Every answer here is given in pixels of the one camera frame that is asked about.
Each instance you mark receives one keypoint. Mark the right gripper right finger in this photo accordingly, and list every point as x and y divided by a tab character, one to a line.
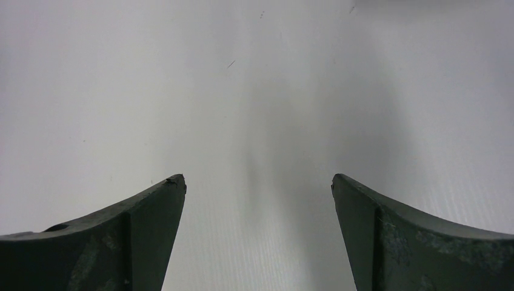
393	246

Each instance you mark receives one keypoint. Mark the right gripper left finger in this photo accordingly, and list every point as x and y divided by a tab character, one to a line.
125	246

